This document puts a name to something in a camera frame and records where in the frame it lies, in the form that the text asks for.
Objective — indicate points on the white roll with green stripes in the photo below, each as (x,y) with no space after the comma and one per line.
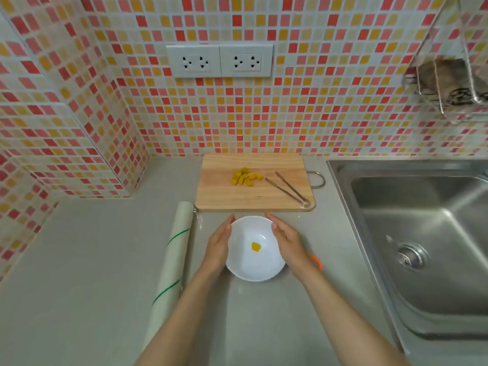
(171,262)

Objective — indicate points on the wooden cutting board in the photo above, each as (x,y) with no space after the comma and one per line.
(221,186)

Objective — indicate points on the metal tongs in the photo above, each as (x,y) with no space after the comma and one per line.
(286,190)

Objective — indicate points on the pile of yellow food chunks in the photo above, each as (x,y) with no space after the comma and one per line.
(244,178)

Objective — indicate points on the person's left fingers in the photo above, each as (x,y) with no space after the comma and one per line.
(225,226)

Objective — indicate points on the orange band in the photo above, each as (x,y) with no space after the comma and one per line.
(318,262)

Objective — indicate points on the stainless steel sink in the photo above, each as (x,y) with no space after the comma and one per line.
(438,217)

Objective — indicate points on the person's left forearm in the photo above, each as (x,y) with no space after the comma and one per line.
(181,320)

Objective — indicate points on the yellow food piece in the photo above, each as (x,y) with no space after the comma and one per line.
(256,246)

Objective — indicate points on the grey patterned cloth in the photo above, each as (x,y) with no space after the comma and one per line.
(450,81)

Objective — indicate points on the person's right fingers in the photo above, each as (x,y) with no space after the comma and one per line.
(276,224)

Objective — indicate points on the white bowl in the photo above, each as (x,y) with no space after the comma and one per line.
(253,266)

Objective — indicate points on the white wall power outlet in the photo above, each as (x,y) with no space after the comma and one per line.
(193,60)
(247,60)

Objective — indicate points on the person's right forearm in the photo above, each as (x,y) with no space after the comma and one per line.
(343,320)

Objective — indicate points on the person's left hand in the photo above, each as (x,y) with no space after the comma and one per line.
(215,247)

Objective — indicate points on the metal sink drain strainer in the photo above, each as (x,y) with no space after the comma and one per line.
(413,256)

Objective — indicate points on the person's right hand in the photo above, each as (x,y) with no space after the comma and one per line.
(291,249)

